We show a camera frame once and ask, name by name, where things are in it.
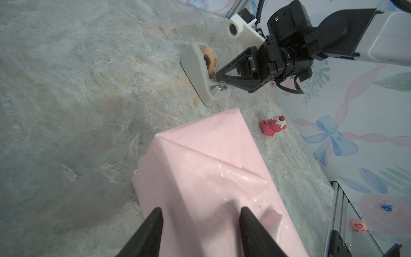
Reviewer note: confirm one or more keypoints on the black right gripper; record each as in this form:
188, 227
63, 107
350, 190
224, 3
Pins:
275, 63

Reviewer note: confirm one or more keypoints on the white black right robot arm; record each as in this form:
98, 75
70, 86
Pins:
293, 43

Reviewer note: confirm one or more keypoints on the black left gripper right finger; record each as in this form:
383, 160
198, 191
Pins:
256, 241

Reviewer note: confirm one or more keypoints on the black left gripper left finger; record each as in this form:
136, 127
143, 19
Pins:
146, 241

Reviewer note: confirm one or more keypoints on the pink pig toy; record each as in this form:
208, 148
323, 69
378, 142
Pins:
360, 225

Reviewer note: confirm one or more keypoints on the aluminium front rail frame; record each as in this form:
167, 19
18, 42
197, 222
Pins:
360, 244

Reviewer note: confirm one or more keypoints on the purple pink wrapping paper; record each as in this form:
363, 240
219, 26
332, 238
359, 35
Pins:
201, 174

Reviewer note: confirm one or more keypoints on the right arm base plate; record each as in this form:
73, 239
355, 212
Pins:
337, 246

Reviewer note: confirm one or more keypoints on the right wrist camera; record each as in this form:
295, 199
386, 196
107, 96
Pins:
242, 28

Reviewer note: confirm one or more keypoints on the tape dispenser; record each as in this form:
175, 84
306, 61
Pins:
199, 62

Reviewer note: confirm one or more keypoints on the small red pink toy figure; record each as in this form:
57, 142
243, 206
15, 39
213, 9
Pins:
273, 126

